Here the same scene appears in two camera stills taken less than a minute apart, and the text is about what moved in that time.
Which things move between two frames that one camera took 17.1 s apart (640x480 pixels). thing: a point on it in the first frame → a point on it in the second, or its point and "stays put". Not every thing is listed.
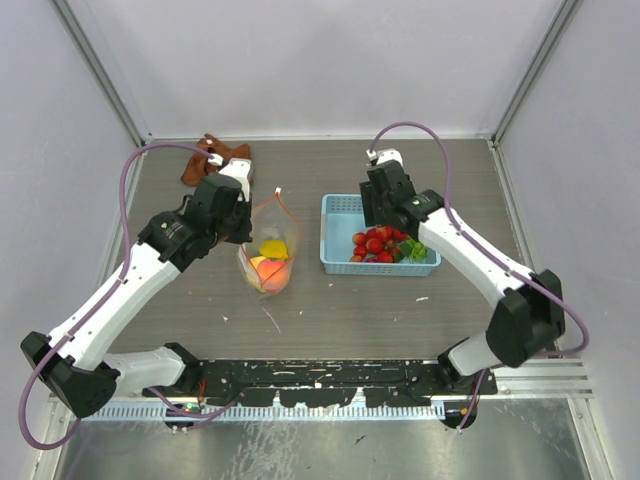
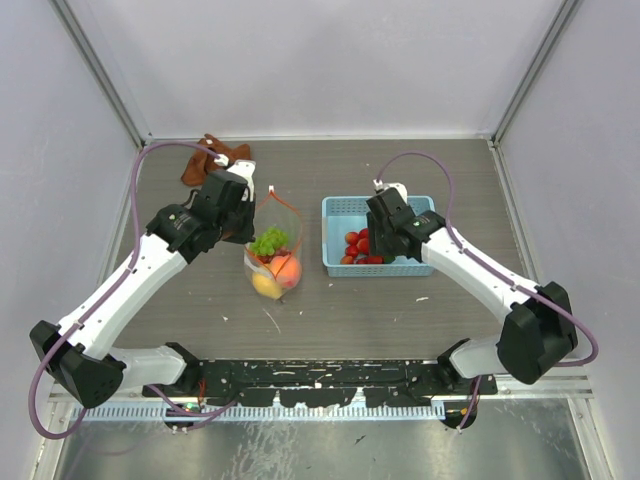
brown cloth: [198, 167] stays put
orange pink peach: [274, 275] → [286, 270]
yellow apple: [253, 276] → [267, 285]
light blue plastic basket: [342, 218] stays put
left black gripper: [243, 233] stays put
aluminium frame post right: [551, 39] stays put
